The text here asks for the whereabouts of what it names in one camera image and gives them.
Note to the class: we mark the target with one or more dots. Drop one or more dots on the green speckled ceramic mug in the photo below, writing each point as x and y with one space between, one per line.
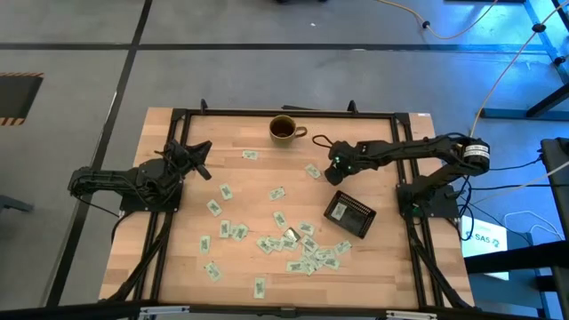
289 138

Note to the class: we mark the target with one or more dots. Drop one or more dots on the black plastic slotted basket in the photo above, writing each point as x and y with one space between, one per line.
355 222

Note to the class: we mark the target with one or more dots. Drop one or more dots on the blue metal stand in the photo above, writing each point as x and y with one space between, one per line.
507 114

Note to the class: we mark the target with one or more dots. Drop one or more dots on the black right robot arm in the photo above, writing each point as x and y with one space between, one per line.
422 149

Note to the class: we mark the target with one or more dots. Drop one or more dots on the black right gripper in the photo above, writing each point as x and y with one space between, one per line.
355 157

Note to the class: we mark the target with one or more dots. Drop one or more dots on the grey chair foot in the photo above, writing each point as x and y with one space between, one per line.
13 203

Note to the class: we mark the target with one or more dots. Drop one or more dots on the black overhead rig bar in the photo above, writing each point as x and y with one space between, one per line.
89 311

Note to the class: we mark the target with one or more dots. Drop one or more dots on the white printed sign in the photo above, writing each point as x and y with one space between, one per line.
484 249

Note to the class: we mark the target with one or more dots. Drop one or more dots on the black side table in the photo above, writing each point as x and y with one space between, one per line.
558 178

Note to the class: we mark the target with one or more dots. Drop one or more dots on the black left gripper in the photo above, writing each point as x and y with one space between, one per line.
182 157

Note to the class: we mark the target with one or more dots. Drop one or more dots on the silvery sweetener packet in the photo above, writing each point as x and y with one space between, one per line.
292 234

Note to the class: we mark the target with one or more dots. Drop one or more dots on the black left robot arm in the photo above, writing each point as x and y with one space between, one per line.
106 180

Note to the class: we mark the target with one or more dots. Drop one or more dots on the hazard-striped black floor plate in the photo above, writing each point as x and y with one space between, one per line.
18 98

